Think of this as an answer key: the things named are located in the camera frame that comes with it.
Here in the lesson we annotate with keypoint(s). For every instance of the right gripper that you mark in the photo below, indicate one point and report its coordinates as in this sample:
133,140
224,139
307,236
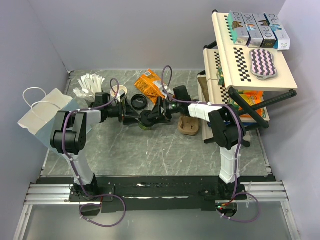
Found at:
156,112

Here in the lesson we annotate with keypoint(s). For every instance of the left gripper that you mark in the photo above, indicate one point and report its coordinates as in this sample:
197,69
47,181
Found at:
131,114

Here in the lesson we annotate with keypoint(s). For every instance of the black cup lid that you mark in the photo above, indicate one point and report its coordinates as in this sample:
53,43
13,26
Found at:
144,121

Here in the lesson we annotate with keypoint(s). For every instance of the green paper coffee cup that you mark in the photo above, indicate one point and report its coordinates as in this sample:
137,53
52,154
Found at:
152,119

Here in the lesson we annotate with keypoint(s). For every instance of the blue white paper bag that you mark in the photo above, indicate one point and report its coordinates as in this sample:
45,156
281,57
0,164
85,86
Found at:
39,121

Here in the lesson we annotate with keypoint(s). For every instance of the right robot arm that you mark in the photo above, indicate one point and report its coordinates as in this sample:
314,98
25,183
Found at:
227,129

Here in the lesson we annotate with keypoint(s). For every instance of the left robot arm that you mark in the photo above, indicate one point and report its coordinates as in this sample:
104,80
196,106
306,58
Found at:
69,134

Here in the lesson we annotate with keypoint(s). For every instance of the stack of black cup lids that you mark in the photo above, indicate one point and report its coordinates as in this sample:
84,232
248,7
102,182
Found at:
139,102

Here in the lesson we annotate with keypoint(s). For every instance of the orange snack bag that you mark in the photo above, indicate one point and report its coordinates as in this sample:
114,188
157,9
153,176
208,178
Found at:
150,85

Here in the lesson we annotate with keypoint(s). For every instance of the brown cardboard cup carrier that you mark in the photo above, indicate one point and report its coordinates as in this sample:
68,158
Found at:
188,125

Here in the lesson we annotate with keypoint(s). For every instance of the stack of green paper cups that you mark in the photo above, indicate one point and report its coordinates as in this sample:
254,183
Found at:
119,93

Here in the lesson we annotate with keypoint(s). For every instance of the white wrapped straws bundle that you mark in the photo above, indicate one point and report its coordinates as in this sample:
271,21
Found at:
90,84

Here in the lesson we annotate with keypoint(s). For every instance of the brown snack bag on shelf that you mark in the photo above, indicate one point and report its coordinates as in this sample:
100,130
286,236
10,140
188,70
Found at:
202,80

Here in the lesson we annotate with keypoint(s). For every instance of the green small box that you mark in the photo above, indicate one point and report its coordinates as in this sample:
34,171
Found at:
220,77

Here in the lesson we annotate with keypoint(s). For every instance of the beige black shelf rack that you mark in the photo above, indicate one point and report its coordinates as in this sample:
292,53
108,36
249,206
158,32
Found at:
236,62

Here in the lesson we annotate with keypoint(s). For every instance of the orange chip bag on shelf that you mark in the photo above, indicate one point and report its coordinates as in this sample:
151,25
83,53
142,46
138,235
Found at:
253,98

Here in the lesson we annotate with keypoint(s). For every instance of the teal silver box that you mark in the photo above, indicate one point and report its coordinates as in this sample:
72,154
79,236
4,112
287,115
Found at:
239,32

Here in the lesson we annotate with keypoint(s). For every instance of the pink black striped sponge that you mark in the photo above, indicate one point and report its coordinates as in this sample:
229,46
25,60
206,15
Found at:
262,64

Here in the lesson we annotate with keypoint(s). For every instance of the silver blue box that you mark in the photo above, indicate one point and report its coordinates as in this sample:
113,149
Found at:
255,37

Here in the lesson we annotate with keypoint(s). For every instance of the black silver box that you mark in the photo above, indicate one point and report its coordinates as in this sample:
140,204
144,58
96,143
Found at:
269,38

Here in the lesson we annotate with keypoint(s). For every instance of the white blue box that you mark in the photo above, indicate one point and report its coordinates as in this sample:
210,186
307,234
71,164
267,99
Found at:
283,41

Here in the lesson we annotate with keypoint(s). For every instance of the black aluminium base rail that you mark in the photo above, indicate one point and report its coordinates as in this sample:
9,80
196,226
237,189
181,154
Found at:
146,193

